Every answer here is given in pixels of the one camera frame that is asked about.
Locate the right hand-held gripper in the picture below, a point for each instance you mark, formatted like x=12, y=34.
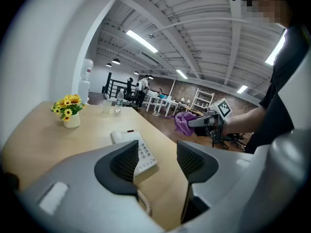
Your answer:
x=219, y=115

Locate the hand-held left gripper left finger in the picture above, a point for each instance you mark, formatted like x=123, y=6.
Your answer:
x=85, y=178

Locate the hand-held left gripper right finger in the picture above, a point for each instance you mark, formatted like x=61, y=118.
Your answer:
x=218, y=178

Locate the purple cloth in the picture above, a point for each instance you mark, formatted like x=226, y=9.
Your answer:
x=183, y=122

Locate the white desk phone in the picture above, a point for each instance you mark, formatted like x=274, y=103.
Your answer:
x=145, y=152

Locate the person's right forearm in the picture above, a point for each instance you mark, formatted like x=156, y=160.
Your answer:
x=245, y=121

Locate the wooden desk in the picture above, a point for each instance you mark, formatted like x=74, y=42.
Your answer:
x=48, y=144

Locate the white ladder shelf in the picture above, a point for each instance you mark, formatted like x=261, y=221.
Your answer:
x=202, y=99

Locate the black office chair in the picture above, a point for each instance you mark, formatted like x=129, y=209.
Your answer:
x=233, y=139
x=129, y=91

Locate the white table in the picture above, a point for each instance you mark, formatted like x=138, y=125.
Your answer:
x=161, y=103

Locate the long ceiling light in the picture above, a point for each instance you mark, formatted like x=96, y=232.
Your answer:
x=275, y=48
x=142, y=41
x=242, y=89
x=181, y=74

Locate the sunflowers in white vase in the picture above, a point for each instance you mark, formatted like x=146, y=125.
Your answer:
x=69, y=111

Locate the clear plastic cup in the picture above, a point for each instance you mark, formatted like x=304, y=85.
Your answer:
x=106, y=105

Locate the clear plastic water bottle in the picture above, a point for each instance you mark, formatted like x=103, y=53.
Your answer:
x=118, y=102

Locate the person's black shirt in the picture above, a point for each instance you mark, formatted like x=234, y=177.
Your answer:
x=281, y=93

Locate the black stair railing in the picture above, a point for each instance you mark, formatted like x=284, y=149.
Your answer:
x=114, y=87

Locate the white water dispenser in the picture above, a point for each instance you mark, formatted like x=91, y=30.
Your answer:
x=85, y=79

